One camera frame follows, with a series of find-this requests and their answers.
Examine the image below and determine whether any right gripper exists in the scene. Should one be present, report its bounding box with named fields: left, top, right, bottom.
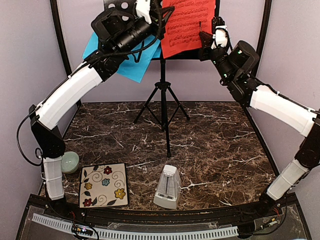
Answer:
left=197, top=31, right=236, bottom=83

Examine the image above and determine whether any red sheet music page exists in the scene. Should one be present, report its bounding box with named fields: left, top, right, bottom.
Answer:
left=161, top=0, right=216, bottom=59

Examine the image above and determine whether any black music stand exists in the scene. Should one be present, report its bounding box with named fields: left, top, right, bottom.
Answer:
left=103, top=0, right=221, bottom=158

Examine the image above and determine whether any blue sheet music page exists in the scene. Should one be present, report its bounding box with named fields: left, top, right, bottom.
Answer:
left=82, top=33, right=162, bottom=83

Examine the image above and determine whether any white metronome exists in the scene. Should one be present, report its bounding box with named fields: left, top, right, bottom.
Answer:
left=153, top=164, right=181, bottom=210

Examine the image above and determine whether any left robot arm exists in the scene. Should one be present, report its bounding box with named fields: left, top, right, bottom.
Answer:
left=27, top=0, right=175, bottom=218

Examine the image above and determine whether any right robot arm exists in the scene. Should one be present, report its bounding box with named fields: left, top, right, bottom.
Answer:
left=199, top=27, right=320, bottom=217

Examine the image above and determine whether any square floral plate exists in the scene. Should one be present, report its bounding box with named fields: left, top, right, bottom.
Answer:
left=78, top=162, right=129, bottom=209

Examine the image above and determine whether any green ceramic bowl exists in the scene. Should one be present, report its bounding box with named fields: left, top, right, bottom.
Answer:
left=61, top=151, right=80, bottom=174

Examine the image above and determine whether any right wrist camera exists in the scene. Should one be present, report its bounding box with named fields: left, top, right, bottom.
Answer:
left=211, top=16, right=229, bottom=50

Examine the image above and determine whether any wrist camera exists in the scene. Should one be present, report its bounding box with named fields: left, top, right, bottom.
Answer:
left=135, top=0, right=152, bottom=25
left=211, top=16, right=229, bottom=50

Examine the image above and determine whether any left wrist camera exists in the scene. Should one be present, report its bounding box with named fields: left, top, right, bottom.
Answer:
left=135, top=0, right=152, bottom=25

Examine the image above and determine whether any right black frame post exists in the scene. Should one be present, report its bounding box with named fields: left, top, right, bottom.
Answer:
left=241, top=0, right=273, bottom=106

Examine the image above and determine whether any black frame post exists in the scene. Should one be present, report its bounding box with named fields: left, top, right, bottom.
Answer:
left=241, top=0, right=273, bottom=106
left=49, top=0, right=82, bottom=106

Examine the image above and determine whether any left black frame post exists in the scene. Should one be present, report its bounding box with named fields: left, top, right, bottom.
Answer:
left=49, top=0, right=82, bottom=106

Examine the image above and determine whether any white cable duct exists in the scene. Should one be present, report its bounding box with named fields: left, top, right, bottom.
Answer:
left=31, top=213, right=239, bottom=240

